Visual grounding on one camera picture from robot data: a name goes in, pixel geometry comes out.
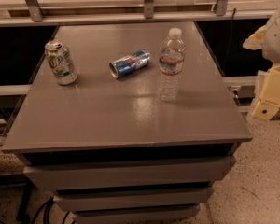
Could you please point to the clear plastic water bottle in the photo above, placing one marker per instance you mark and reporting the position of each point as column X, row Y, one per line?
column 171, row 60

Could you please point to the blue silver energy drink can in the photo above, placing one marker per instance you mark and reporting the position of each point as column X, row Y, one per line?
column 129, row 64

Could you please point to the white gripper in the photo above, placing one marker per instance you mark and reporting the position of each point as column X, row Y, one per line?
column 278, row 37

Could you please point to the metal window frame railing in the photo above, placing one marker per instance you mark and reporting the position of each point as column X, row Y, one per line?
column 72, row 12

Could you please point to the green white 7up can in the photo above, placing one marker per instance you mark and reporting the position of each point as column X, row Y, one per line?
column 60, row 61

